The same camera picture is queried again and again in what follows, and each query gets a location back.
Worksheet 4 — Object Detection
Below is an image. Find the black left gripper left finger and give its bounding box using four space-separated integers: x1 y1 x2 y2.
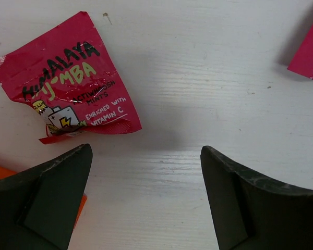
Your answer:
0 144 93 249

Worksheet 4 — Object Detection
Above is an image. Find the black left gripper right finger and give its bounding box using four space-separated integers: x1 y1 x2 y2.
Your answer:
200 146 313 249

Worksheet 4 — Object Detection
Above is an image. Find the orange paper bag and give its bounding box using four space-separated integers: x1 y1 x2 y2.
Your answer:
0 162 88 227

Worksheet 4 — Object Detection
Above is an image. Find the pink mints packet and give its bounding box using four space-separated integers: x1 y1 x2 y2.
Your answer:
0 11 141 144

